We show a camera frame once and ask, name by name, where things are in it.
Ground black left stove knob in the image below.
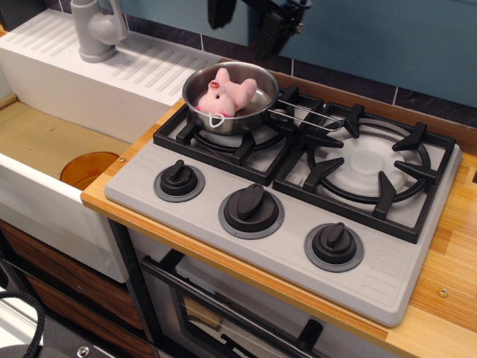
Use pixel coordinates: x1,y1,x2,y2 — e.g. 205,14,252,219
153,160,205,203

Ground grey toy faucet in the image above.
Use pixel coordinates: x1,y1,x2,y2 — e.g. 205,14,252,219
71,0,128,63

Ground black stove knob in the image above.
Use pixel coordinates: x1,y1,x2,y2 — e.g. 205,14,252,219
304,222,364,273
153,160,205,203
218,183,285,240

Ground stainless steel pan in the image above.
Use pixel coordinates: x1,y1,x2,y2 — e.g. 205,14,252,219
183,62,341,136

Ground black middle stove knob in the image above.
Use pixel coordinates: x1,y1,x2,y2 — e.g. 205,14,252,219
218,183,285,240

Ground black braided cable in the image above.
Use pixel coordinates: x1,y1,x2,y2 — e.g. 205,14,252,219
0,290,45,355

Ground grey toy stove top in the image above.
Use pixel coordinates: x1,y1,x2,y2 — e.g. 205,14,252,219
104,138,445,326

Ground oven door with handle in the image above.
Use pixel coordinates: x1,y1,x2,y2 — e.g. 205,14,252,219
139,248,336,358

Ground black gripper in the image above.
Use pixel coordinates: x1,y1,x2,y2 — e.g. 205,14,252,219
207,0,312,62

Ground pink stuffed pig toy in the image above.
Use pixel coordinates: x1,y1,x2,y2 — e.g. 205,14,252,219
195,67,258,129

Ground black right burner grate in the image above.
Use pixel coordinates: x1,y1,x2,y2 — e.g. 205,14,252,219
273,102,461,244

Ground white toy sink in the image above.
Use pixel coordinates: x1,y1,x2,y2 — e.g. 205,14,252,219
1,10,219,283

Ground wooden drawer fronts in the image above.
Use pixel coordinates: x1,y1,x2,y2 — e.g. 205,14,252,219
1,222,157,357

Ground black right stove knob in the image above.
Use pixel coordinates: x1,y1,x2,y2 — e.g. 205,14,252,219
304,222,364,273

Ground black burner grate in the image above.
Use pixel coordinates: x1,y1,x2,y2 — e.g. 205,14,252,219
153,86,324,186
273,102,461,244

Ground black left burner grate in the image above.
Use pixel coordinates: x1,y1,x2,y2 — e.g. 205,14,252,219
153,86,324,186

